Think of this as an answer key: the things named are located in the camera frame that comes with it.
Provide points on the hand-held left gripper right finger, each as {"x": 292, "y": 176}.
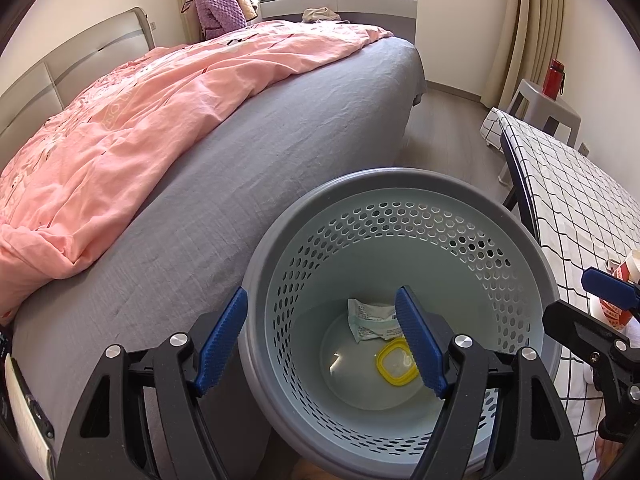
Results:
{"x": 420, "y": 345}

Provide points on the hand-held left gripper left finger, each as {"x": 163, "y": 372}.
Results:
{"x": 222, "y": 341}

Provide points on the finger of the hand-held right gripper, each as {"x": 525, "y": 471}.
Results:
{"x": 610, "y": 285}
{"x": 580, "y": 327}

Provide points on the red white paper cup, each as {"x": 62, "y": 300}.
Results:
{"x": 625, "y": 270}

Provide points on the grey perforated waste basket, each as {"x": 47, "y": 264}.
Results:
{"x": 350, "y": 240}

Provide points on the yellow rimmed plastic lid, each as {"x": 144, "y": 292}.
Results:
{"x": 383, "y": 360}

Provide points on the crumpled white wrapper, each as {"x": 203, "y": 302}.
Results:
{"x": 370, "y": 317}

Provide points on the white black checkered tablecloth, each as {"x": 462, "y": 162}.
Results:
{"x": 565, "y": 185}

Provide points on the grey plastic stool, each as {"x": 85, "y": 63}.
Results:
{"x": 550, "y": 107}

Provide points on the bed with grey sheet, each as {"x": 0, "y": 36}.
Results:
{"x": 280, "y": 150}

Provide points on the white rectangular device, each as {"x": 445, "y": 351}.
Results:
{"x": 25, "y": 410}

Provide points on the red water bottle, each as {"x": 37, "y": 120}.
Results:
{"x": 552, "y": 80}

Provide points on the pink duvet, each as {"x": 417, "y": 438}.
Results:
{"x": 125, "y": 135}

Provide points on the grey padded headboard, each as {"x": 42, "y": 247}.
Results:
{"x": 50, "y": 75}

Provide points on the purple textured bag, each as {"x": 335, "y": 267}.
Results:
{"x": 217, "y": 12}

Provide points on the white bay window ledge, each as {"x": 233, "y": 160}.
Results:
{"x": 380, "y": 7}

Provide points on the beige crumpled cloth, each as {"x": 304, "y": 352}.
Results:
{"x": 320, "y": 15}

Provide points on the dark table frame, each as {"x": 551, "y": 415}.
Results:
{"x": 522, "y": 190}

